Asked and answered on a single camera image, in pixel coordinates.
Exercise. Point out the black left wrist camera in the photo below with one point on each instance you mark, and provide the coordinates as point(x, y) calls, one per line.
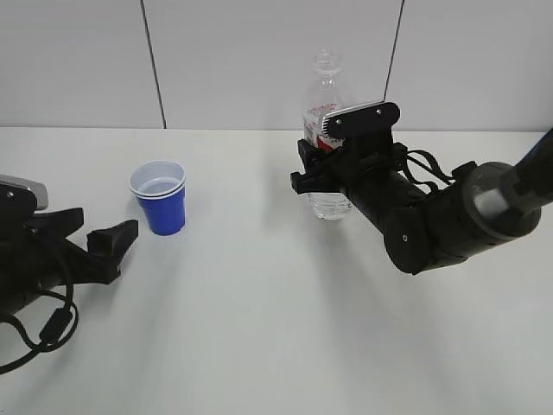
point(20, 199)

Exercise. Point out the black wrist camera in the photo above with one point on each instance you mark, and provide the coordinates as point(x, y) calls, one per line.
point(360, 120)
point(20, 199)

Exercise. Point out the clear Wahaha water bottle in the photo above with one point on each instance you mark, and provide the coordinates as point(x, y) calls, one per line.
point(327, 94)

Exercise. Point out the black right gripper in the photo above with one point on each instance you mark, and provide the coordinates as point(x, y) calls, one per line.
point(404, 193)

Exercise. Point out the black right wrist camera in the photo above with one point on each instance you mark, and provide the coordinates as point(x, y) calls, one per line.
point(360, 120)

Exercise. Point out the blue paper cup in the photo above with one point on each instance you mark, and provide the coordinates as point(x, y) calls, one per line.
point(159, 187)

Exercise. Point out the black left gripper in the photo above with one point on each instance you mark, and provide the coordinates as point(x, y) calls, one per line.
point(32, 263)

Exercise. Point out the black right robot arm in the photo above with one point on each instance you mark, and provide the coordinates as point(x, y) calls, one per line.
point(504, 201)

